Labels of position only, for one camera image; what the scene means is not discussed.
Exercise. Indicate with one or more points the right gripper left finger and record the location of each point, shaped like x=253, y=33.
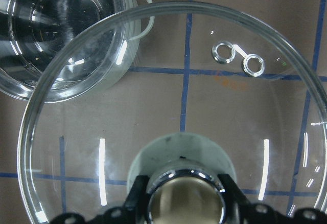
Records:
x=137, y=200

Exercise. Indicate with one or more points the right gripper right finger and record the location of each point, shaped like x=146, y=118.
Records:
x=236, y=203

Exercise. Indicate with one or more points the glass pot lid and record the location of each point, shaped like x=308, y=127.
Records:
x=168, y=81

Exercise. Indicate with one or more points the pale green steel pot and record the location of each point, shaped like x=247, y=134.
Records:
x=33, y=32

